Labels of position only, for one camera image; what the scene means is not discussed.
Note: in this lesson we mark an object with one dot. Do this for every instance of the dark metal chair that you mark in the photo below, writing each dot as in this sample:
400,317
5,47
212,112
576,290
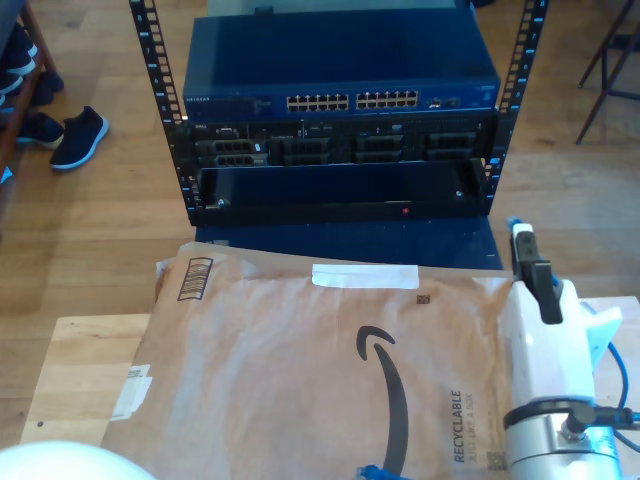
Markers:
605,70

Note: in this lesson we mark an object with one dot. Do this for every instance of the black rack server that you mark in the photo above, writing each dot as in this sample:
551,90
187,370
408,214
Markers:
300,150

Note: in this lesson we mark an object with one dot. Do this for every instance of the brown paper mailer envelope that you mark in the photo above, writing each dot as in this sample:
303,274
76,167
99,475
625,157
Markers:
260,380

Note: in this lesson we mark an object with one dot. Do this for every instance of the pale grey board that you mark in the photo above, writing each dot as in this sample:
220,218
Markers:
325,5

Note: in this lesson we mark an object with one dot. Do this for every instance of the dark sneaker white sole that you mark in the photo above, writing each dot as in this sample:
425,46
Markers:
80,140
40,131
20,50

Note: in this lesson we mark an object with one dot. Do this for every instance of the dark shoe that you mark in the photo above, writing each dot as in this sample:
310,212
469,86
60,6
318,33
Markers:
50,87

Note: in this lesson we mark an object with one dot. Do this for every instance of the blue network switch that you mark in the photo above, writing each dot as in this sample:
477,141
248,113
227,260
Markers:
340,55

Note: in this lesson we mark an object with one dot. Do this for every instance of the black rack frame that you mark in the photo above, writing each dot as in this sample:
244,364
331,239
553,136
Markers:
160,75

